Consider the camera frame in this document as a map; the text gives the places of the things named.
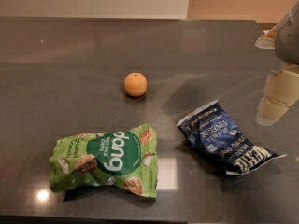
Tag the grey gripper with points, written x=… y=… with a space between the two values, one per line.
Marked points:
x=289 y=39

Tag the blue kettle chip bag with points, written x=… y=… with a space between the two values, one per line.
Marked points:
x=211 y=130

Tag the green dang chip bag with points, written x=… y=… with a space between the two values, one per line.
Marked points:
x=124 y=159

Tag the orange fruit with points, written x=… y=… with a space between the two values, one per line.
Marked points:
x=135 y=84

